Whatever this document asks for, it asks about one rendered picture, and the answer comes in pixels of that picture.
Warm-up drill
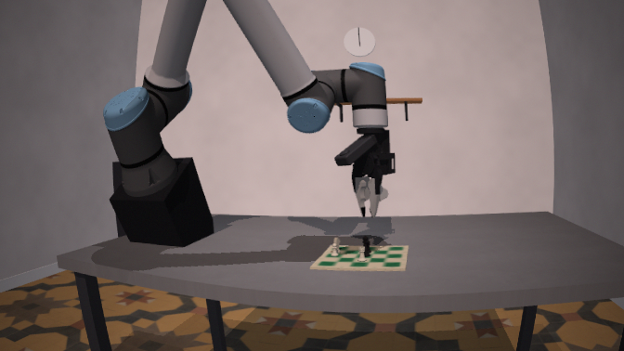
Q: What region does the green and cream chessboard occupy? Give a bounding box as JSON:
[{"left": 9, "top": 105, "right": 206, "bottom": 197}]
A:
[{"left": 310, "top": 245, "right": 409, "bottom": 271}]

